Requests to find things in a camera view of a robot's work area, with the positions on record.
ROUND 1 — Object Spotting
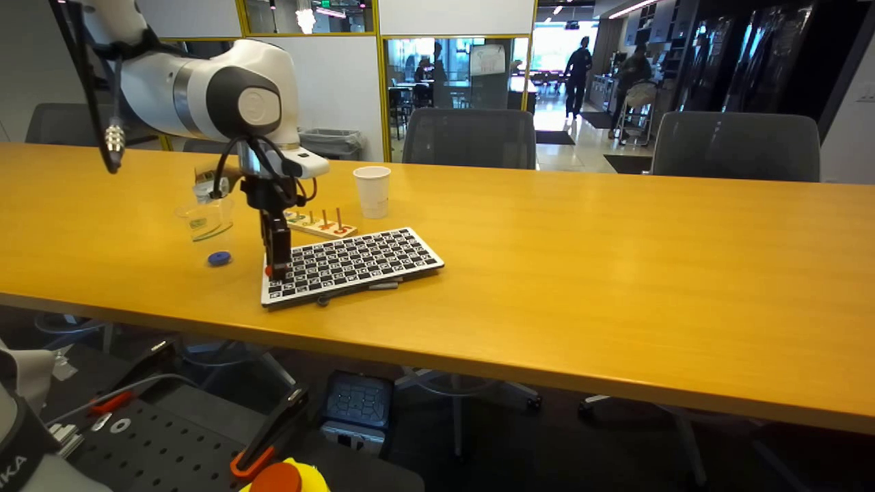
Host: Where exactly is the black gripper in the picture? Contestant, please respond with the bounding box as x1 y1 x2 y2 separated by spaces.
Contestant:
238 173 311 283

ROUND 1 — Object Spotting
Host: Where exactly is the white paper cup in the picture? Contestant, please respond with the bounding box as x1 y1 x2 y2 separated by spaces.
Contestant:
350 164 393 220

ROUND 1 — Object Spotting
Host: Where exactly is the wooden number peg board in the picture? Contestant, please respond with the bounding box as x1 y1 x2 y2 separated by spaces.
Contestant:
286 204 360 241

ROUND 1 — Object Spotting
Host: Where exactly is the black white checker calibration board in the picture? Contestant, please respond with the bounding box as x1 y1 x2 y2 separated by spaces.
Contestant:
256 223 447 309

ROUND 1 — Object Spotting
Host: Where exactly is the grey office chair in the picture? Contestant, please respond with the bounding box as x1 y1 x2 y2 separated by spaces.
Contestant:
399 107 539 173
297 127 368 164
25 100 106 147
648 110 822 182

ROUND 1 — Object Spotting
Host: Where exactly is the black orange bar clamp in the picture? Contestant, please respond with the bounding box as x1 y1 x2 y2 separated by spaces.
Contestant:
84 335 179 420
227 386 311 486

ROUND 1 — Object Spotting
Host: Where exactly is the yellow framed glass partition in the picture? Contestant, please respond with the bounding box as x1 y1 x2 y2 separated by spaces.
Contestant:
111 0 542 167

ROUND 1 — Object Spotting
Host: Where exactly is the grey mesh box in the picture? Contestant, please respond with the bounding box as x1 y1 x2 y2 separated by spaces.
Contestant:
319 369 395 451

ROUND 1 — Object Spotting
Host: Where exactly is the black perforated breadboard plate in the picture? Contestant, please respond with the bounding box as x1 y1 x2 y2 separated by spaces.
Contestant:
52 380 304 492

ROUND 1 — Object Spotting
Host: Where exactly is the yellow red emergency stop button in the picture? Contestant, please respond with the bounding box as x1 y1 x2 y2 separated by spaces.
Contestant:
238 457 335 492

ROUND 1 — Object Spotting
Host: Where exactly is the black office chair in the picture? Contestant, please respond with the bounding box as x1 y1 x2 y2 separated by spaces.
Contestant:
393 365 547 462

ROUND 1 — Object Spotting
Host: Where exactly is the person in dark clothes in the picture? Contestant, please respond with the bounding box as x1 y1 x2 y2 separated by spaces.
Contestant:
609 40 656 132
559 35 596 121

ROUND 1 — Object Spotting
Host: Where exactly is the dark office chair base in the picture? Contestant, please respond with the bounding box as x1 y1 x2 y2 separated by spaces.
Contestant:
576 391 718 488

